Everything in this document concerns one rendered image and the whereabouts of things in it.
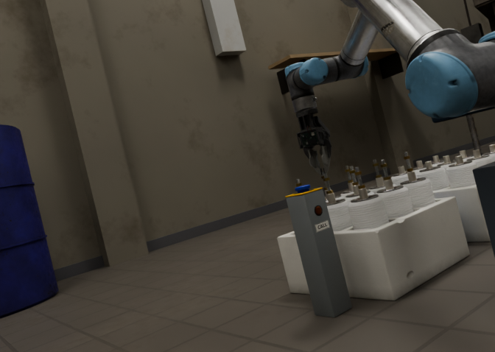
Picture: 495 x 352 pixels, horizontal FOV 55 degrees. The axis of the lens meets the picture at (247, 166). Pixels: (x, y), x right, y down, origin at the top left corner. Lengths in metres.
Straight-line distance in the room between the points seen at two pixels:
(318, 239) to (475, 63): 0.56
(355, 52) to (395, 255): 0.58
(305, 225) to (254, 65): 3.51
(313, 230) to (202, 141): 2.96
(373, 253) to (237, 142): 3.12
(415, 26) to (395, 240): 0.56
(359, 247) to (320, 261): 0.13
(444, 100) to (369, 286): 0.60
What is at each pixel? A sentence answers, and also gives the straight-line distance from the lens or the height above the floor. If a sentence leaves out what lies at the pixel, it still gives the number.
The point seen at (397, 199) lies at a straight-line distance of 1.38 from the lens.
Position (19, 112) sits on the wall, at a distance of 3.63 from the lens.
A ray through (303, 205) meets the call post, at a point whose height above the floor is 0.28.
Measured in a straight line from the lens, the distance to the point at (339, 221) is 1.36.
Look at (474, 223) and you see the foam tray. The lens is 1.71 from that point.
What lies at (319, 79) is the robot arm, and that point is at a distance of 1.42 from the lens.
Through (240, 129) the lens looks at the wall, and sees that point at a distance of 4.31.
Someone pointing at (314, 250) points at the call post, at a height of 0.17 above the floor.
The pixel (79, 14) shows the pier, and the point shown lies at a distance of 3.85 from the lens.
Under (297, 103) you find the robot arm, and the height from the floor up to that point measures 0.57.
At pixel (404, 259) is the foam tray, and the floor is 0.08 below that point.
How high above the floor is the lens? 0.39
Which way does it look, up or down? 1 degrees up
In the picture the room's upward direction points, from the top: 14 degrees counter-clockwise
